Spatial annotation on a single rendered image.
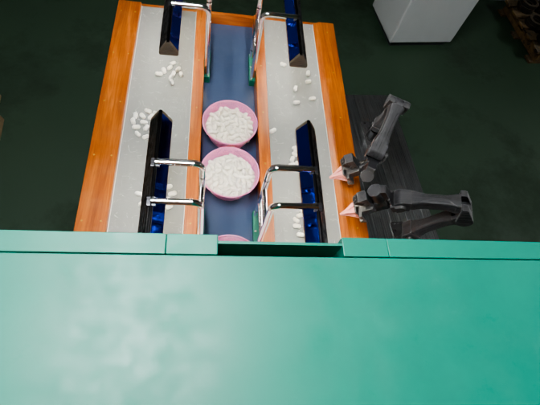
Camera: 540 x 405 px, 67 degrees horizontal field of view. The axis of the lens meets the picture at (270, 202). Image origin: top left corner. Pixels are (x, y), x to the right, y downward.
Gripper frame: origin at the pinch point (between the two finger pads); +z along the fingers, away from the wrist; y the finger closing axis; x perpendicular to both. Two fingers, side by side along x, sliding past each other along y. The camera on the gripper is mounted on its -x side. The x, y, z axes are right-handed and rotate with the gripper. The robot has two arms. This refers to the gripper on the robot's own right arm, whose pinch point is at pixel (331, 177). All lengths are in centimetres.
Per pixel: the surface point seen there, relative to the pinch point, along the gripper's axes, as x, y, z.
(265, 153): -16.1, -13.4, 24.9
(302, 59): -33, -42, -5
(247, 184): -18.7, 1.5, 33.7
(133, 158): -52, -8, 71
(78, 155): -28, -56, 157
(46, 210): -35, -17, 165
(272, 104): -11, -46, 23
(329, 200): 5.1, 8.4, 4.0
